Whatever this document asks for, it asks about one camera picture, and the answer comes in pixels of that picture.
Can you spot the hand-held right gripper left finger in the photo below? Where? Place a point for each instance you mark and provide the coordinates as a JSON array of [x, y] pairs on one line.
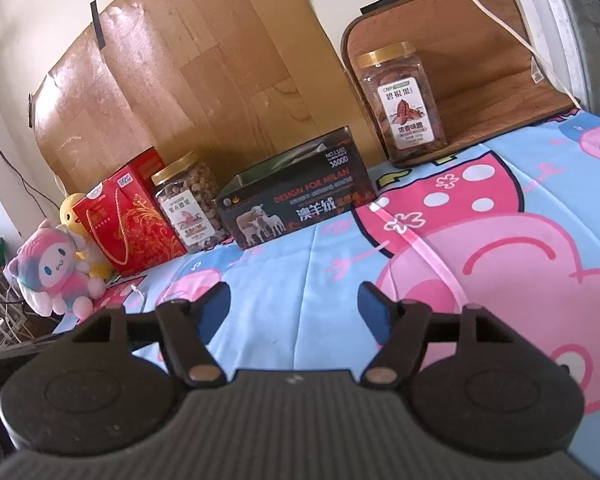
[[222, 305]]

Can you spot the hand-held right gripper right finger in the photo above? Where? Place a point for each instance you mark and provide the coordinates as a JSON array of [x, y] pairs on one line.
[[367, 305]]

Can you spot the black box with sheep print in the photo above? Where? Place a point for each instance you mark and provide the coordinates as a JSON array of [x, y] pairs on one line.
[[290, 205]]

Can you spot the nut jar with gold lid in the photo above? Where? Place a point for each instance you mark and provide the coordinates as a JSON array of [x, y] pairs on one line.
[[190, 210]]

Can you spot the printed cartoon blanket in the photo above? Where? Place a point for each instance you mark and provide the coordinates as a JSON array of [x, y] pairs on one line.
[[480, 260]]

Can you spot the red gift box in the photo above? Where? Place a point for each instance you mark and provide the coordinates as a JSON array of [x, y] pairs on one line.
[[130, 225]]

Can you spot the pink plush toy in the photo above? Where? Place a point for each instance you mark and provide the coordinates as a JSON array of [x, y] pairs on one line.
[[50, 270]]

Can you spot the yellow plush duck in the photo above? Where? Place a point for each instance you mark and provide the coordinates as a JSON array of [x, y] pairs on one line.
[[70, 215]]

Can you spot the pecan jar with gold lid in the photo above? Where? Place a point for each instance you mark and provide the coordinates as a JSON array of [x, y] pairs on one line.
[[405, 110]]

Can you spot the wood-pattern board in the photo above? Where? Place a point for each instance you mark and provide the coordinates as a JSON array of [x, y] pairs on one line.
[[180, 85]]

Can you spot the brown cork mat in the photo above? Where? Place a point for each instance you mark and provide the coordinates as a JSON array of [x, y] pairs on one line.
[[480, 60]]

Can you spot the black tape strip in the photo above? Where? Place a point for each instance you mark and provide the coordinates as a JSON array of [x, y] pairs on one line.
[[98, 25]]

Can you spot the window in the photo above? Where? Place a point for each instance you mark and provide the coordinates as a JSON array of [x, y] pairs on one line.
[[595, 35]]

